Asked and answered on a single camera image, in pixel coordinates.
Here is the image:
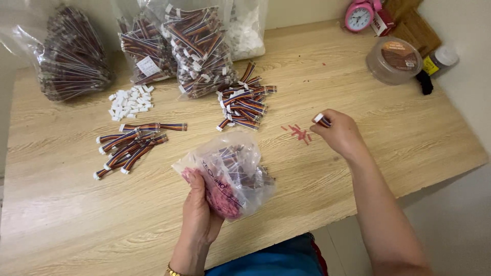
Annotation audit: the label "person's right hand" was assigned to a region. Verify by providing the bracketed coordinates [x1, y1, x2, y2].
[309, 109, 370, 162]

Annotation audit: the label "person's left hand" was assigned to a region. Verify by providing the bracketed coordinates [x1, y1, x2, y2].
[180, 170, 225, 255]

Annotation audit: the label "single striped wire harness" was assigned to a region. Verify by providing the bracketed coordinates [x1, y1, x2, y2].
[313, 113, 332, 129]

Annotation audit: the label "small clear bag of wire harnesses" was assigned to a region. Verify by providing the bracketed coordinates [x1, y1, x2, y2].
[171, 131, 277, 221]

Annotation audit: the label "person's blue clothing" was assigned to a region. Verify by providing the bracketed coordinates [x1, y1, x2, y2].
[204, 232, 329, 276]

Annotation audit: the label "round clear tub brown label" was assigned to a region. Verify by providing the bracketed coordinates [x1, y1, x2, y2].
[365, 37, 424, 86]

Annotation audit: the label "black small object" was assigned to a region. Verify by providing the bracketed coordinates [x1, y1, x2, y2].
[416, 70, 434, 96]

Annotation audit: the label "red and white carton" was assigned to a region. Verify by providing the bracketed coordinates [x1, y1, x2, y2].
[370, 9, 396, 38]

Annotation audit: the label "pink alarm clock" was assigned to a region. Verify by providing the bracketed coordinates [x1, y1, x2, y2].
[344, 0, 383, 33]

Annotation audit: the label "small bottle yellow label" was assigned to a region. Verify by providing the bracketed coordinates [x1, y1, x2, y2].
[422, 45, 460, 77]

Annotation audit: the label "brown wooden boards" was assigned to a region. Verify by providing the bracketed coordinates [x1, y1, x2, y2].
[384, 0, 442, 58]

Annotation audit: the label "clear bag of white connectors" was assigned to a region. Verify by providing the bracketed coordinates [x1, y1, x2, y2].
[224, 0, 269, 62]

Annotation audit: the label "pile of white plastic connectors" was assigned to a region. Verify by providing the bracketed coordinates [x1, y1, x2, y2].
[108, 85, 155, 122]

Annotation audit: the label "tall clear bag of harnesses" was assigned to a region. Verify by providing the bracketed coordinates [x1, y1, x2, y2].
[160, 3, 241, 99]

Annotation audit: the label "labelled clear bag of harnesses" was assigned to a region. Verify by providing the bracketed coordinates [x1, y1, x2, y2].
[117, 13, 179, 86]

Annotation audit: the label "large dark bag of harnesses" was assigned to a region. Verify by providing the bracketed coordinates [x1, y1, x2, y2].
[11, 3, 116, 102]

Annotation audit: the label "scattered red wire scraps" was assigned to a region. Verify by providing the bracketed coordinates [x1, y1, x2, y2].
[280, 123, 314, 146]

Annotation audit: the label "pile of short wire harnesses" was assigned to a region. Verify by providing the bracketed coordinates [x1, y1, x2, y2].
[216, 61, 277, 132]

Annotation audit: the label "pile of long wire harnesses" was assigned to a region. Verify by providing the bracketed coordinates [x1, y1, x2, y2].
[93, 123, 188, 181]

